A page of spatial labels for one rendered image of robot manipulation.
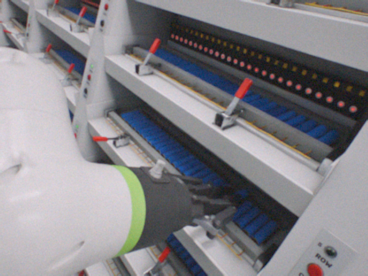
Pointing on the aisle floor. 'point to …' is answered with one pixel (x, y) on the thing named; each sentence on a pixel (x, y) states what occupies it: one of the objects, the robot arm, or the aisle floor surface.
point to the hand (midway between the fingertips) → (225, 197)
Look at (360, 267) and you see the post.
